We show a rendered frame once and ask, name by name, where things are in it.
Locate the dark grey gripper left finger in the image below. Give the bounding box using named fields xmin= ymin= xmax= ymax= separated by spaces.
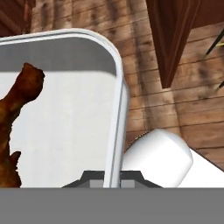
xmin=61 ymin=170 xmax=105 ymax=189

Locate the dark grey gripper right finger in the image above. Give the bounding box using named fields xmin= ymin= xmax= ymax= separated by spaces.
xmin=119 ymin=170 xmax=164 ymax=189

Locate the white tupperware container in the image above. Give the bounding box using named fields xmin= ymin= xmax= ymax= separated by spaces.
xmin=0 ymin=28 xmax=130 ymax=189

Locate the brown chicken drumstick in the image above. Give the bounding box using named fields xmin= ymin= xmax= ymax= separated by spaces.
xmin=0 ymin=62 xmax=46 ymax=189

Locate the white rounded cylinder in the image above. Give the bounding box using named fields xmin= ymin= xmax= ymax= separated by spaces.
xmin=122 ymin=128 xmax=194 ymax=189

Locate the white flat panel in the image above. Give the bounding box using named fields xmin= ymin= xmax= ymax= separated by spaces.
xmin=178 ymin=148 xmax=224 ymax=189

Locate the thin black stool leg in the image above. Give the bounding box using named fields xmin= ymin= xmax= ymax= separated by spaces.
xmin=203 ymin=28 xmax=224 ymax=60
xmin=214 ymin=81 xmax=224 ymax=92

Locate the dark brown wooden cabinet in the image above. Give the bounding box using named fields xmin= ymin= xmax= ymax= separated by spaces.
xmin=145 ymin=0 xmax=224 ymax=89
xmin=0 ymin=0 xmax=37 ymax=38

